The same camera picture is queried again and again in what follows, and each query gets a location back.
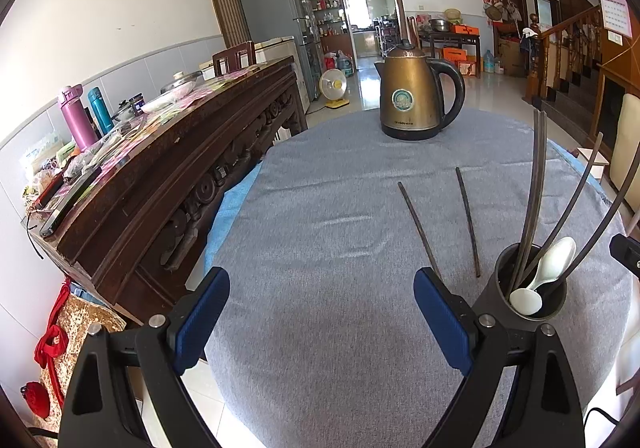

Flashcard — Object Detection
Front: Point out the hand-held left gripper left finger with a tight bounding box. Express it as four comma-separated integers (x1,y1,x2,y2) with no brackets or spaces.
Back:
57,267,231,448

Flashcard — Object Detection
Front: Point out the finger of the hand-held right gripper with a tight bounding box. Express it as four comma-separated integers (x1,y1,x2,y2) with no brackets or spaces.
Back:
609,234,640,279

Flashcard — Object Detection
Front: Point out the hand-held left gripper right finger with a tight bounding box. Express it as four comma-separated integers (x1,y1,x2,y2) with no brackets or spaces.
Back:
413,267,586,448

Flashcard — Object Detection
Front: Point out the dark metal chopstick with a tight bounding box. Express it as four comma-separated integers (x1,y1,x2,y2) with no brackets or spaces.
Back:
520,110,549,289
535,132,605,273
397,182,445,281
515,109,542,289
567,163,640,273
455,167,482,279

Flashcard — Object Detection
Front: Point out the dark grey utensil holder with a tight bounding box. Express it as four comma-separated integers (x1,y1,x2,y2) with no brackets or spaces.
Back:
472,244,568,329

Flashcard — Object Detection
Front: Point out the white ceramic spoon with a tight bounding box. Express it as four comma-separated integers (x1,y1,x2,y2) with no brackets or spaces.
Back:
509,287,544,317
527,236,577,293

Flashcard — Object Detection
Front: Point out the light blue table cover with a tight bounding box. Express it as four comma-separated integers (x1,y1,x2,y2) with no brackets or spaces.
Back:
202,138,608,279

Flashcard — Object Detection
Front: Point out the beige sofa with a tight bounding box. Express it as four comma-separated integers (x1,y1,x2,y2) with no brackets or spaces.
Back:
610,92,640,209

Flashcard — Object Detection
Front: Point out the gold bag with red ribbon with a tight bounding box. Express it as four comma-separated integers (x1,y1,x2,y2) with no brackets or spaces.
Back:
35,278,126,409

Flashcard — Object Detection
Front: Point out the grey tablecloth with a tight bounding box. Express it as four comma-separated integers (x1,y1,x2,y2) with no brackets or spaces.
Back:
204,108,633,448

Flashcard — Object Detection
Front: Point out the carved dark wooden sideboard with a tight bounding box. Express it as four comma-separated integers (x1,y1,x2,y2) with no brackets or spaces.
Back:
27,55,309,329

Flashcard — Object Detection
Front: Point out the black smartphone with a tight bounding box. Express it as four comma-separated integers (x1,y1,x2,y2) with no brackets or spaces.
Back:
40,165,103,239

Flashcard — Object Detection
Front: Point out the wooden staircase railing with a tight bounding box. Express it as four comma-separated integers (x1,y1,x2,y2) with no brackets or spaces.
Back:
522,8,603,103

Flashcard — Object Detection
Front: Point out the white bowl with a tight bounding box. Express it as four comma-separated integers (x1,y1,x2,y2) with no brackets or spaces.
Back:
142,90,192,115

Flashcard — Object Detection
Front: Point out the teal thermos bottle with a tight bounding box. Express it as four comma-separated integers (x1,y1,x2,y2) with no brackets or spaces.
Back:
87,86,115,136

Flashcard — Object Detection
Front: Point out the brass electric kettle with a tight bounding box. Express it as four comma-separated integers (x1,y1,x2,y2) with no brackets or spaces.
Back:
374,38,467,142

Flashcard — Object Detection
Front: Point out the pink thermos bottle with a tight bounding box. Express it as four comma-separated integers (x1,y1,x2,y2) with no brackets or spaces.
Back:
57,84,98,152

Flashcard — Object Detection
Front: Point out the metal pot lid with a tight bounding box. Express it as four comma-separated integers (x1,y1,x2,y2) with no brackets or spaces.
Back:
160,70,205,96

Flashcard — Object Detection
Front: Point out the small white yellow fan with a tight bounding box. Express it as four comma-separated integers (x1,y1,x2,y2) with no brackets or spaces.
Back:
320,68,348,108

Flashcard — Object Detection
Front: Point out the wooden chair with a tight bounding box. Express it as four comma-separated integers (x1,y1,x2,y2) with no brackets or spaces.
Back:
212,40,257,77

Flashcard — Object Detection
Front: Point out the dark wooden side table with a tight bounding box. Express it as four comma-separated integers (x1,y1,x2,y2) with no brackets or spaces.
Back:
417,30,482,78

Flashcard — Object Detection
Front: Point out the grey refrigerator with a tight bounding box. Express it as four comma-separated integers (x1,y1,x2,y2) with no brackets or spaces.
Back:
235,0,326,103

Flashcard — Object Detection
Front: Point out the kitchen shelf with bottles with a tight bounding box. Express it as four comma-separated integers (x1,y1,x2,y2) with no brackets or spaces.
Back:
302,0,346,53

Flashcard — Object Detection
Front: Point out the black cable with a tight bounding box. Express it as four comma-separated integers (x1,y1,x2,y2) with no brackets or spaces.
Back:
582,407,615,430

